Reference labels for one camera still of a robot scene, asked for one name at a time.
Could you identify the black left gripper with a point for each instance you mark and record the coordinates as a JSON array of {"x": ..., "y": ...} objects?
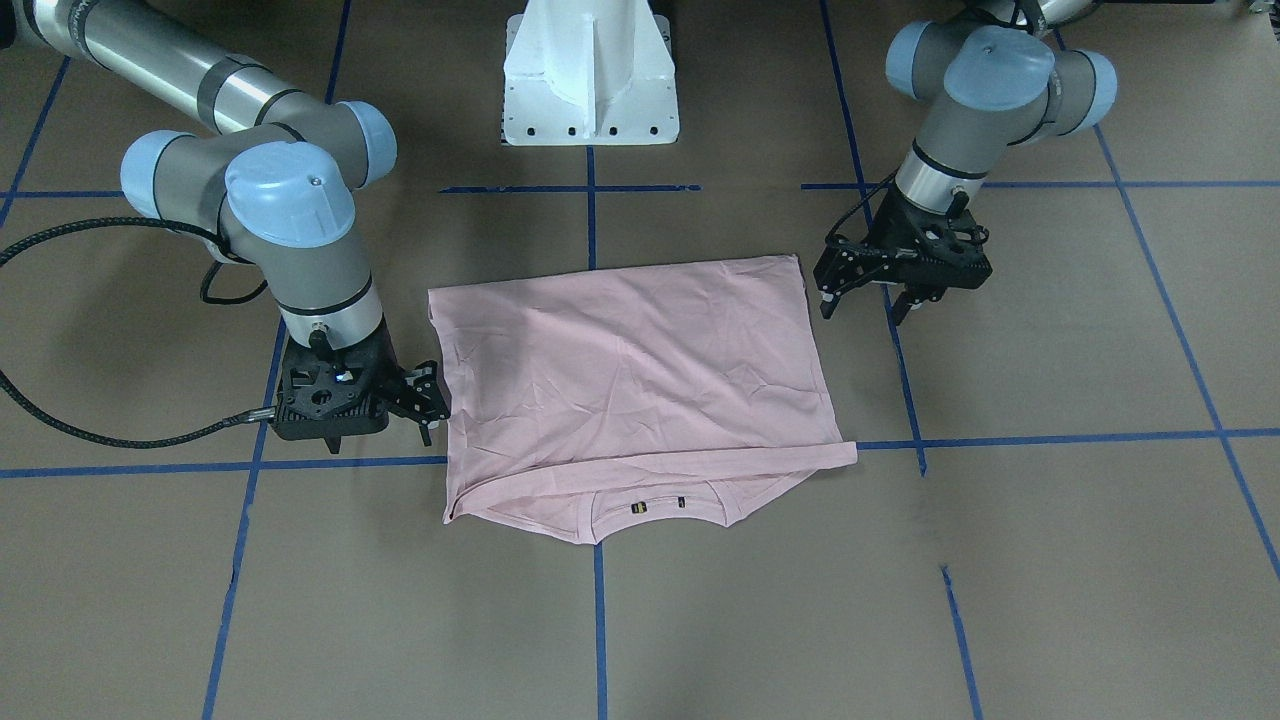
[{"x": 884, "y": 243}]

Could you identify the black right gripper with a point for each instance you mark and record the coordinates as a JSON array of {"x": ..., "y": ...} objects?
[{"x": 414, "y": 391}]

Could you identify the pink Snoopy t-shirt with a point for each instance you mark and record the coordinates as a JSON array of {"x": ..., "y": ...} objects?
[{"x": 584, "y": 404}]

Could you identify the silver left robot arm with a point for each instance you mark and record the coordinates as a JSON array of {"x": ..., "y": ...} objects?
[{"x": 990, "y": 82}]

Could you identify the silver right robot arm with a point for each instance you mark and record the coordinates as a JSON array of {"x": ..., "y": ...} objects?
[{"x": 271, "y": 187}]

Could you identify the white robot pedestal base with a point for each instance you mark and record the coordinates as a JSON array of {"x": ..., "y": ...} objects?
[{"x": 599, "y": 73}]

